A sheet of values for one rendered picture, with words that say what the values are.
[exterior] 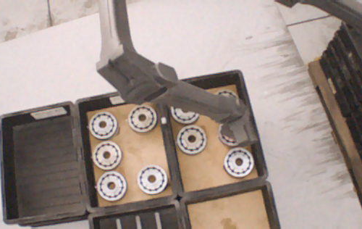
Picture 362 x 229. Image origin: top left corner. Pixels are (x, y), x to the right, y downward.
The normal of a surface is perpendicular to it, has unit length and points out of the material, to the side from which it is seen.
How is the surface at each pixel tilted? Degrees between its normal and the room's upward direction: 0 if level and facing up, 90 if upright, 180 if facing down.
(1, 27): 0
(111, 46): 34
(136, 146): 0
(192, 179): 0
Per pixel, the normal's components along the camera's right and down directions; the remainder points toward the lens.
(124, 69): -0.04, 0.70
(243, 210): -0.02, -0.33
